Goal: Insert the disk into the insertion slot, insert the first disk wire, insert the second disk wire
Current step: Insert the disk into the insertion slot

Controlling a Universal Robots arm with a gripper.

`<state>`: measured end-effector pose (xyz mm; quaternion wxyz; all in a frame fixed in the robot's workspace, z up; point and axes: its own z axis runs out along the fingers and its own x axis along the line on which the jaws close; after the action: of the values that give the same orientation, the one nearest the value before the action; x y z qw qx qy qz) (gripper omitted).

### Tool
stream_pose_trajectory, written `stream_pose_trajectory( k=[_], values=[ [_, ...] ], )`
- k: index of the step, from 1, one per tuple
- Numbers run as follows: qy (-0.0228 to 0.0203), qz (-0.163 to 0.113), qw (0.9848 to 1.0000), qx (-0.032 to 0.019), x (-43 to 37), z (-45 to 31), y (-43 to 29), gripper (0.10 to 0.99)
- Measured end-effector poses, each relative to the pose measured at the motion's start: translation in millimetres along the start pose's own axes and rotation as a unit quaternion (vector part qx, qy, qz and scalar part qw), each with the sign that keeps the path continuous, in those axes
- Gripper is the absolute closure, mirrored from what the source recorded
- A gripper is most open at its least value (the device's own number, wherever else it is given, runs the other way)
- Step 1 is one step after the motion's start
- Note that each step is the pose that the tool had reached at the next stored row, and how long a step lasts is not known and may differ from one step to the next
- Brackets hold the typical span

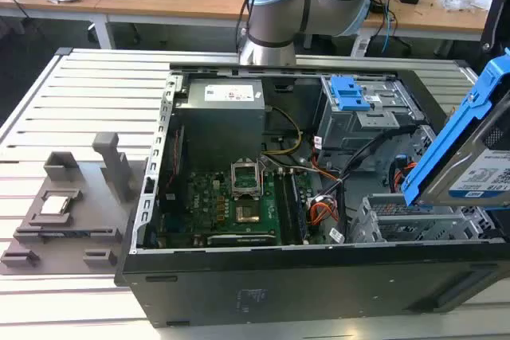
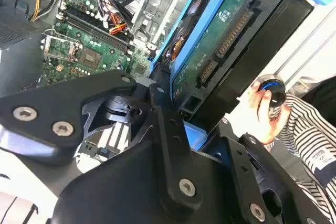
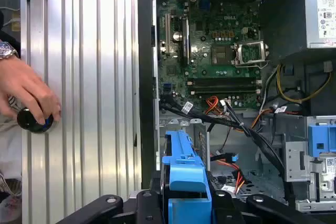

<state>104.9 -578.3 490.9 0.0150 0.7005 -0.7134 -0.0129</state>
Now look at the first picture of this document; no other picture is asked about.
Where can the CPU socket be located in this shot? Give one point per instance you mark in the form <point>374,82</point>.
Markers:
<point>247,213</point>

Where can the hard disk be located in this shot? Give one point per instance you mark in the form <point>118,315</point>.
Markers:
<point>438,149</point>

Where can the grey power supply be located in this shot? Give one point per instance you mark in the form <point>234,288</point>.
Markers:
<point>223,125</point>

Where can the metal disk bay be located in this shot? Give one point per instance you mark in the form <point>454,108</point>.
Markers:
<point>418,224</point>

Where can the black graphics card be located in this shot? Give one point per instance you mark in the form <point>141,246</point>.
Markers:
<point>243,239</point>

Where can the blue drive latch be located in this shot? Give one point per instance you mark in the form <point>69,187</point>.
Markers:
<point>350,95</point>

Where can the grey part rack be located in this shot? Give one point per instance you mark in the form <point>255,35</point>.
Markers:
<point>71,236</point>

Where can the green motherboard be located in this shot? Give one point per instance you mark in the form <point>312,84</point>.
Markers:
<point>203,196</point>

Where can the grey metal drive cage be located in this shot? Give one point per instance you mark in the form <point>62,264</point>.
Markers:
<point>350,133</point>

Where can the black PC case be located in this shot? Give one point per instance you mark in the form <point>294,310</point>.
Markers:
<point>279,288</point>

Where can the silver CPU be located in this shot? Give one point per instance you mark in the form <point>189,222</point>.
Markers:
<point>53,205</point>

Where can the wooden desk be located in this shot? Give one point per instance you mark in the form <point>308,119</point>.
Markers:
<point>119,5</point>
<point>430,17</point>

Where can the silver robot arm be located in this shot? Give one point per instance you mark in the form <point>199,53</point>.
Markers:
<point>275,9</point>

